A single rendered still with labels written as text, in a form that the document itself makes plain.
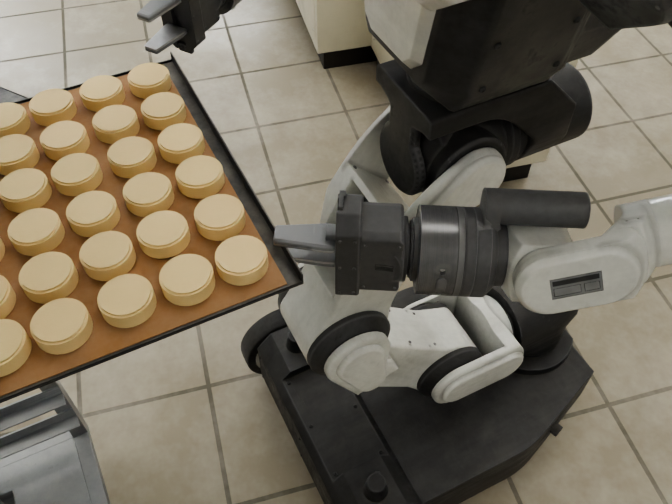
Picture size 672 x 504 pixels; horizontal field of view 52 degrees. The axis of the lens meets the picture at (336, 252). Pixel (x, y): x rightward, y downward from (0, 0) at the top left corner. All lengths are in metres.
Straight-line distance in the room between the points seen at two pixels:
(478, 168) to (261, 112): 1.55
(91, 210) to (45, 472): 0.89
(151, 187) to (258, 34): 2.03
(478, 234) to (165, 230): 0.30
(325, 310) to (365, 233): 0.40
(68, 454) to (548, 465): 1.02
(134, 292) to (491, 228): 0.33
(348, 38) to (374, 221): 1.84
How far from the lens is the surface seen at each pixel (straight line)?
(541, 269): 0.64
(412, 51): 0.74
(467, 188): 0.89
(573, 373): 1.59
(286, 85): 2.46
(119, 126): 0.82
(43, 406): 1.40
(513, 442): 1.47
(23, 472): 1.56
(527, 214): 0.65
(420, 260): 0.64
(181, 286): 0.64
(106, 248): 0.69
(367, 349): 1.04
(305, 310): 1.06
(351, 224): 0.63
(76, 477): 1.51
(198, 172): 0.74
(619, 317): 1.93
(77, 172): 0.78
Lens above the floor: 1.48
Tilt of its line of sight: 51 degrees down
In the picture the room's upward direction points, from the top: straight up
